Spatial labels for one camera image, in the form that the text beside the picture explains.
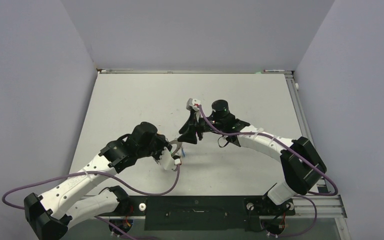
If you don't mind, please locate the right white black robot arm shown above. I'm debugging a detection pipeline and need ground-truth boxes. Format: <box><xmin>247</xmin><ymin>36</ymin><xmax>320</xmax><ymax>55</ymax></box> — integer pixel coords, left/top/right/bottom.
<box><xmin>177</xmin><ymin>98</ymin><xmax>327</xmax><ymax>214</ymax></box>

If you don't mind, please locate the aluminium rail back edge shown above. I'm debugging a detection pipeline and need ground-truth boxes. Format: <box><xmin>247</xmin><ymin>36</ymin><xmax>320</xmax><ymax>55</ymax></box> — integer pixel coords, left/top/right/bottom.
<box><xmin>97</xmin><ymin>69</ymin><xmax>293</xmax><ymax>75</ymax></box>

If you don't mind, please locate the purple cable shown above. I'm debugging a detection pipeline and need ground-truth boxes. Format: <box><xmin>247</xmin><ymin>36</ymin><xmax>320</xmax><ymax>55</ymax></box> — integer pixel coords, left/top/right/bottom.
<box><xmin>196</xmin><ymin>105</ymin><xmax>339</xmax><ymax>239</ymax></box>
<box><xmin>1</xmin><ymin>164</ymin><xmax>181</xmax><ymax>240</ymax></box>

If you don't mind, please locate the aluminium frame rail right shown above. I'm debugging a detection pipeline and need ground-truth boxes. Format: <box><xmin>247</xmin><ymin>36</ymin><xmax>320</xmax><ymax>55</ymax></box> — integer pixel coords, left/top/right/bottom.
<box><xmin>281</xmin><ymin>74</ymin><xmax>327</xmax><ymax>195</ymax></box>

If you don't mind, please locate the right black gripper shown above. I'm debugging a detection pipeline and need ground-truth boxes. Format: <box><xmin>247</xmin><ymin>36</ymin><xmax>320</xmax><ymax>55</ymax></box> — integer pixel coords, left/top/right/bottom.
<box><xmin>178</xmin><ymin>111</ymin><xmax>224</xmax><ymax>144</ymax></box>

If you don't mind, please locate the red white marker pen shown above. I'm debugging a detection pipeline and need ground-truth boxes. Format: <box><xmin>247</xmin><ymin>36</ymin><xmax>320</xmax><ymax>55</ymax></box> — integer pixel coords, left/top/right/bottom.
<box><xmin>263</xmin><ymin>69</ymin><xmax>285</xmax><ymax>73</ymax></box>

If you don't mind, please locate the aluminium frame rail front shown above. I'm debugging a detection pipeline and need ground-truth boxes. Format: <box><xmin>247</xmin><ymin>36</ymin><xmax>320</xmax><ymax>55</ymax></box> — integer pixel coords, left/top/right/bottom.
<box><xmin>48</xmin><ymin>194</ymin><xmax>348</xmax><ymax>220</ymax></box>

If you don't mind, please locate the aluminium frame rail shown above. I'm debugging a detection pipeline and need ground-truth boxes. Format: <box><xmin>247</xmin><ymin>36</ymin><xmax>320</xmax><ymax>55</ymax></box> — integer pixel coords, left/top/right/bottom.
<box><xmin>48</xmin><ymin>194</ymin><xmax>348</xmax><ymax>220</ymax></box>
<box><xmin>281</xmin><ymin>74</ymin><xmax>327</xmax><ymax>195</ymax></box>

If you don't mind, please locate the large metal ring disc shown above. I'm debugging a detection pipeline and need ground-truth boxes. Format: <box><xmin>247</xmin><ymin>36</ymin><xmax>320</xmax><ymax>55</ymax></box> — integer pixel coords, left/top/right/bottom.
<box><xmin>169</xmin><ymin>138</ymin><xmax>183</xmax><ymax>157</ymax></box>

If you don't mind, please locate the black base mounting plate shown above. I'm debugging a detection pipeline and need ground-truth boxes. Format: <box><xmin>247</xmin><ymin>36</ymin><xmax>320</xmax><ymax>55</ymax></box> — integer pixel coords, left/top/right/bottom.
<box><xmin>96</xmin><ymin>195</ymin><xmax>296</xmax><ymax>232</ymax></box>

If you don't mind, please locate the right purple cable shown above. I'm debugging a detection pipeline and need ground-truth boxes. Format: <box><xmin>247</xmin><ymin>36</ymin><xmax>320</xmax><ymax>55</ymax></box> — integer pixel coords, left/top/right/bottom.
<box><xmin>196</xmin><ymin>105</ymin><xmax>339</xmax><ymax>239</ymax></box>

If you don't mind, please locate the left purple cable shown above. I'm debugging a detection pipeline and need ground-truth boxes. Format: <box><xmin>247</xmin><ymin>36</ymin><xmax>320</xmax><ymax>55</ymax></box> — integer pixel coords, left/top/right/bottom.
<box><xmin>1</xmin><ymin>164</ymin><xmax>181</xmax><ymax>240</ymax></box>

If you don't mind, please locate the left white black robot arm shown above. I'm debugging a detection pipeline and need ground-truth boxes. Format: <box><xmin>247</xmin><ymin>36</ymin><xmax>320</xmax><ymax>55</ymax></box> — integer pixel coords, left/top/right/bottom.
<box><xmin>23</xmin><ymin>122</ymin><xmax>181</xmax><ymax>240</ymax></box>

